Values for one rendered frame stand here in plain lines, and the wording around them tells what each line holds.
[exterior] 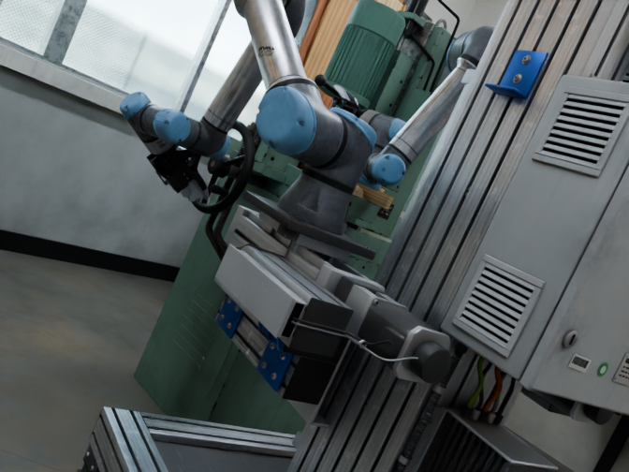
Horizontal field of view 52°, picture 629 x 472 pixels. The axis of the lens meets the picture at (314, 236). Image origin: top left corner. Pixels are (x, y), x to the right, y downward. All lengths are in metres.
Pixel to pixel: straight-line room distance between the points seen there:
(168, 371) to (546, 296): 1.48
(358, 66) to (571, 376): 1.30
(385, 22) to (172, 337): 1.22
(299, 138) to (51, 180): 2.14
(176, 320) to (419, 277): 1.15
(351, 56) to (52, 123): 1.53
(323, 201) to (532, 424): 2.98
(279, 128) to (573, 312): 0.59
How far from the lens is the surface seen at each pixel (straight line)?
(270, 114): 1.22
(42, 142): 3.13
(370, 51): 2.09
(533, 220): 1.06
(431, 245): 1.25
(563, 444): 4.03
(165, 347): 2.24
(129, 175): 3.36
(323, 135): 1.22
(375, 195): 1.91
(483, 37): 1.65
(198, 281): 2.15
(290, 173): 1.95
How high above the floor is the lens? 0.92
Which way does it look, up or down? 6 degrees down
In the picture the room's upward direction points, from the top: 25 degrees clockwise
